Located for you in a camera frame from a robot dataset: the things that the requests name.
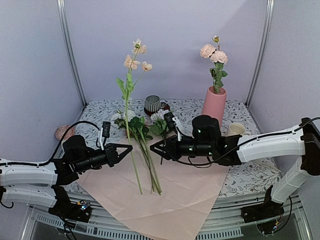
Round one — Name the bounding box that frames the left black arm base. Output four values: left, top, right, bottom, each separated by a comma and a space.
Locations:
48, 186, 92, 223

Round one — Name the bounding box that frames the pink wrapping paper sheet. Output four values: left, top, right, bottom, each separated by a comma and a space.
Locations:
77, 134, 231, 240

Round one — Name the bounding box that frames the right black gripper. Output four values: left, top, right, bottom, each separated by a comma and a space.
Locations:
149, 135, 215, 162

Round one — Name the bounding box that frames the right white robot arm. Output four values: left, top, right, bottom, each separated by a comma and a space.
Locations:
150, 112, 320, 218

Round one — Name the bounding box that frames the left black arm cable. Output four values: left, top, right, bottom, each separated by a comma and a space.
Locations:
0, 120, 102, 167

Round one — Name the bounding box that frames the striped grey ceramic cup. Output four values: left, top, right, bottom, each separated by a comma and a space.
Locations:
144, 95, 162, 113

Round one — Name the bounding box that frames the peach blossom flower stem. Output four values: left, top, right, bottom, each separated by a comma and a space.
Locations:
116, 38, 153, 182

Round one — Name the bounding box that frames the left aluminium frame post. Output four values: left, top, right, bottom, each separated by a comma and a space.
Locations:
56, 0, 87, 108

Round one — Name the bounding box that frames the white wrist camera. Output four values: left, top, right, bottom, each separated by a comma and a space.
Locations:
96, 121, 111, 150
163, 111, 185, 142

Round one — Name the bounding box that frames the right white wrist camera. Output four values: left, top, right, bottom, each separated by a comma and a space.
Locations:
163, 111, 185, 142

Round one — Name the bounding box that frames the pink patterned ball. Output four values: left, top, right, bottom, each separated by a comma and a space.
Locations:
54, 125, 75, 141

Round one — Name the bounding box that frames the white ranunculus flower stem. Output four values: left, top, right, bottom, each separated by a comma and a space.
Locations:
128, 116, 162, 195

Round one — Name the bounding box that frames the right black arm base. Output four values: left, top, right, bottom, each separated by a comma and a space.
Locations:
241, 185, 285, 235

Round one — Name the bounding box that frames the right aluminium frame post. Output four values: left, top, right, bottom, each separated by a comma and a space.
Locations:
245, 0, 275, 108

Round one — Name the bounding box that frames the pink rose flower stem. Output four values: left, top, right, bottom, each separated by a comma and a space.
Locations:
199, 35, 229, 94

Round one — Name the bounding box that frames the aluminium frame post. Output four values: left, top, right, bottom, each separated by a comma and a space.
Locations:
56, 0, 87, 108
245, 0, 275, 108

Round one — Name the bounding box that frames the tall pink vase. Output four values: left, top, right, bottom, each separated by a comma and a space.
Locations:
201, 86, 227, 127

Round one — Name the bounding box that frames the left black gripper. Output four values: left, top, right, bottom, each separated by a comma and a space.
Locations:
75, 143, 133, 173

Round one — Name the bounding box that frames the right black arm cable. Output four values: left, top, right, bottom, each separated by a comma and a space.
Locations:
174, 144, 241, 168

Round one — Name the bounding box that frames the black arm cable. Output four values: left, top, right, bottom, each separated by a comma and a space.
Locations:
174, 144, 241, 168
0, 120, 102, 167

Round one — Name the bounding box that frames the cream printed ribbon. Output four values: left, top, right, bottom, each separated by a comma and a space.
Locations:
252, 159, 281, 173

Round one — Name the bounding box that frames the dark red small object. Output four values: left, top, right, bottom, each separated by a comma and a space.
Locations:
161, 101, 171, 111

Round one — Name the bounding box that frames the cream ceramic mug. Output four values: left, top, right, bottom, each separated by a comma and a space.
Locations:
225, 122, 251, 137

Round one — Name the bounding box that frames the white blue hydrangea stem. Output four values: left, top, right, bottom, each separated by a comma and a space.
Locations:
149, 108, 176, 166

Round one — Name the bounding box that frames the floral patterned table mat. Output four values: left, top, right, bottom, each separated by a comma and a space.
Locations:
79, 99, 282, 198

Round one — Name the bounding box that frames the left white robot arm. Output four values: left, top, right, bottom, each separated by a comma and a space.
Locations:
0, 135, 133, 217

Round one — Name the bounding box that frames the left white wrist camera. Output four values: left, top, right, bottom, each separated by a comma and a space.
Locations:
96, 121, 111, 150

